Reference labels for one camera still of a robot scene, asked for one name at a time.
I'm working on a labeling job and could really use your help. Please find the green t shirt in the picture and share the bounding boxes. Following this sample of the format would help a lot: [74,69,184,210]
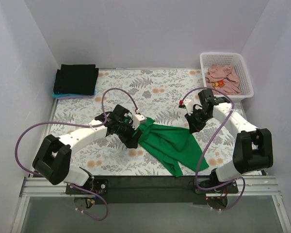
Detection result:
[128,117,202,177]

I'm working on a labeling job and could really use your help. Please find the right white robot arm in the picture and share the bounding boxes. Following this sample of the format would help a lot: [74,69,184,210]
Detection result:
[179,87,274,193]

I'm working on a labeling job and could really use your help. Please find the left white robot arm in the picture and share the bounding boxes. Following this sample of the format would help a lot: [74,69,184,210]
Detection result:
[32,105,146,194]

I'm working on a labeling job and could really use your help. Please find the floral table mat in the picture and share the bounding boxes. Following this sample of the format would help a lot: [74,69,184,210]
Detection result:
[38,68,266,176]

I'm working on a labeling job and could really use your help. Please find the pink t shirt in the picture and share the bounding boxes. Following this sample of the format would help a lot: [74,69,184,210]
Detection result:
[205,65,242,95]

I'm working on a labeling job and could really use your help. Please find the folded black t shirt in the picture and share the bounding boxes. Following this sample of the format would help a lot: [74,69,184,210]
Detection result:
[53,64,99,96]

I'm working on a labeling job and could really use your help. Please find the white plastic basket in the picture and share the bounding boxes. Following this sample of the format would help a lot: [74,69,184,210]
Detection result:
[200,52,254,102]

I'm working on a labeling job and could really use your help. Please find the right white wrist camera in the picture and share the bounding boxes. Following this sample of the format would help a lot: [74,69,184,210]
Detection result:
[178,99,194,115]

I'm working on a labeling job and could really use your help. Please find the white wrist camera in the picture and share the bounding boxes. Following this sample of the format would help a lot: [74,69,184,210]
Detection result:
[178,99,194,115]
[132,109,147,129]

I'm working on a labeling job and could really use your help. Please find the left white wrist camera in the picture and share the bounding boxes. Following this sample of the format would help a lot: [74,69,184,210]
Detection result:
[132,109,147,129]

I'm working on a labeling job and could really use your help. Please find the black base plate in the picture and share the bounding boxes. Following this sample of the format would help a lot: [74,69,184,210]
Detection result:
[65,178,240,204]

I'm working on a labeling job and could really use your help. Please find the aluminium frame rail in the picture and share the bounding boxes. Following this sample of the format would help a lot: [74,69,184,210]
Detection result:
[12,176,291,233]

